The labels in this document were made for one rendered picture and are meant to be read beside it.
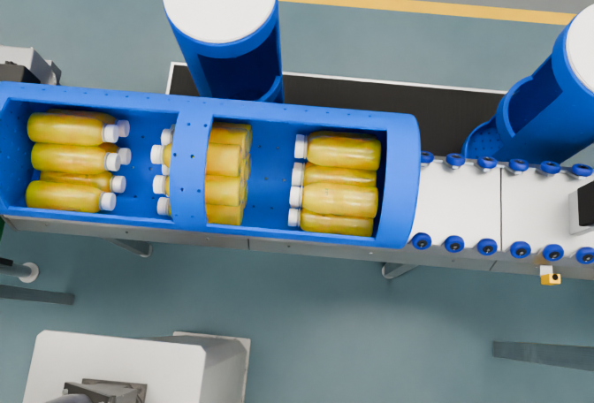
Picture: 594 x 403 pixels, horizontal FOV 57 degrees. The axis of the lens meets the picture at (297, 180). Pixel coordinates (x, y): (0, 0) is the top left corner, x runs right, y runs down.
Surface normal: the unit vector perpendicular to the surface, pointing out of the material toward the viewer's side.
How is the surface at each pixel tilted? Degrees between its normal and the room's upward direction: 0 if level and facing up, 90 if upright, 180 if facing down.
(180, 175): 24
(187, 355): 0
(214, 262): 0
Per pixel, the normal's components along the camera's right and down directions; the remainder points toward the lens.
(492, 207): 0.00, -0.25
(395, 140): 0.03, -0.54
